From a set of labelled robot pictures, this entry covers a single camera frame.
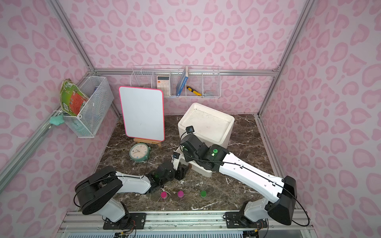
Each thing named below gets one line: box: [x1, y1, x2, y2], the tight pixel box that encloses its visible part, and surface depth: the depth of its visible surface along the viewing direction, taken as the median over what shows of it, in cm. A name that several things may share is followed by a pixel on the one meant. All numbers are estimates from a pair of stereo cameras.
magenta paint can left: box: [160, 191, 168, 199], surface depth 81 cm
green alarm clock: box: [128, 142, 151, 165], surface depth 98 cm
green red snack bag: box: [60, 78, 89, 117], surface depth 74 cm
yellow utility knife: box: [186, 85, 202, 97], surface depth 100 cm
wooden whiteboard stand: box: [133, 137, 162, 147], surface depth 100 cm
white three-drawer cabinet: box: [177, 102, 235, 148], surface depth 86 cm
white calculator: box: [156, 75, 171, 96], surface depth 97 cm
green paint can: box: [200, 190, 207, 198], surface depth 81 cm
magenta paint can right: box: [177, 190, 185, 198], surface depth 84 cm
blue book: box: [175, 65, 189, 96], surface depth 90 cm
